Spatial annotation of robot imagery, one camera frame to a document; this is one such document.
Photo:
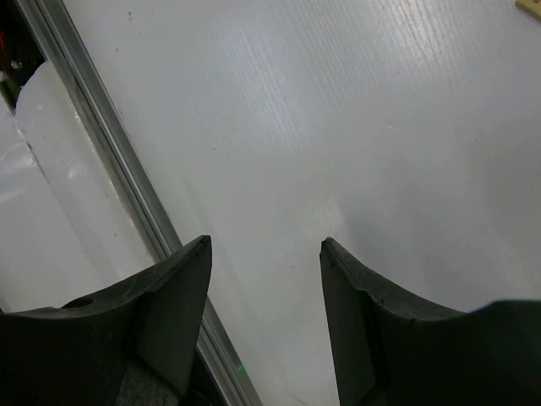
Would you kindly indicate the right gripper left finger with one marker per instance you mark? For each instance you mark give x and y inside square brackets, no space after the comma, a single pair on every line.
[132,343]

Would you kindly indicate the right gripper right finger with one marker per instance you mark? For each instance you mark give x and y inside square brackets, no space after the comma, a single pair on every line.
[392,347]

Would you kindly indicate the small tan eraser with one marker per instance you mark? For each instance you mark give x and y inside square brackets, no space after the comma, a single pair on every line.
[532,7]

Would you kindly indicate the aluminium table rail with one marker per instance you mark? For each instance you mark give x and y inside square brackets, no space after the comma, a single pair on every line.
[60,43]

